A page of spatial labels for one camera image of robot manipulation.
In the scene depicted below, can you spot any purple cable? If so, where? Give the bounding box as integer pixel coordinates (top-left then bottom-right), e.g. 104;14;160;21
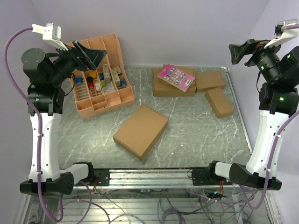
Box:
4;27;65;224
228;23;299;210

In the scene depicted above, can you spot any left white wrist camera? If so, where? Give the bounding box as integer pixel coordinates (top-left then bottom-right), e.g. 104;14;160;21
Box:
32;23;68;51

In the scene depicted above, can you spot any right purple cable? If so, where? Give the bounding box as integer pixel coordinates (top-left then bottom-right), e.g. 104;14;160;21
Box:
228;23;299;210

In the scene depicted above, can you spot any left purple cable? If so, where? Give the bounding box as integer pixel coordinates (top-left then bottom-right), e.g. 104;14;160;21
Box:
4;27;65;224

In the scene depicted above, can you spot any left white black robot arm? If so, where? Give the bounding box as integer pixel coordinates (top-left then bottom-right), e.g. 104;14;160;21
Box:
20;41;107;196

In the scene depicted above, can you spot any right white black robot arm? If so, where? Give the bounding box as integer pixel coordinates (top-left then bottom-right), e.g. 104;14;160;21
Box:
191;39;299;190

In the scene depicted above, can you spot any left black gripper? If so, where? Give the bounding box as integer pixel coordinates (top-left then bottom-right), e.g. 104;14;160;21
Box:
50;40;107;86

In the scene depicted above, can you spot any folded cardboard box middle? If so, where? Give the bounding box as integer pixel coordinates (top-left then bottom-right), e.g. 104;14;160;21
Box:
195;71;226;92

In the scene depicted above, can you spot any folded cardboard box under book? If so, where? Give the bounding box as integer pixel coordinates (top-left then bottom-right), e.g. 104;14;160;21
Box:
152;68;196;97

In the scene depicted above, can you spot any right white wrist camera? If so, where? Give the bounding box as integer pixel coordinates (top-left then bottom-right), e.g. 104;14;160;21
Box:
264;19;299;49

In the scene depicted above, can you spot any peach plastic file organizer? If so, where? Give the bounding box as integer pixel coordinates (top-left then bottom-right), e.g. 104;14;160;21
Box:
70;34;135;119

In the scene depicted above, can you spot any large cardboard box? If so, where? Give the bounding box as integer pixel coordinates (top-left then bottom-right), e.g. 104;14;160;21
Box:
113;104;169;160

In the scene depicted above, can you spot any small folded cardboard box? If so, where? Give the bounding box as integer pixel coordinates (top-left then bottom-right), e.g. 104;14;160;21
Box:
205;88;234;118

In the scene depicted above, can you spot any green white small carton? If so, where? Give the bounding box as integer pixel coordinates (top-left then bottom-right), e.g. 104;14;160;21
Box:
111;69;121;87

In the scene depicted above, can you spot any aluminium mounting rail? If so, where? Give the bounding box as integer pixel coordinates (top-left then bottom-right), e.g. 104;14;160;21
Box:
70;168;271;189

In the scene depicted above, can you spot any pink paperback book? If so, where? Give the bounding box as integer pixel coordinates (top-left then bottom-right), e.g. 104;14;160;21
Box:
157;64;195;92

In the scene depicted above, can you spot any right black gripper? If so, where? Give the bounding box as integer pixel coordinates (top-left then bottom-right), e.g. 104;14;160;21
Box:
229;36;289;83

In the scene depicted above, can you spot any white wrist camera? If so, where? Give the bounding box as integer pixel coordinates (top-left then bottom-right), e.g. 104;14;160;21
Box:
32;23;68;51
264;19;299;49

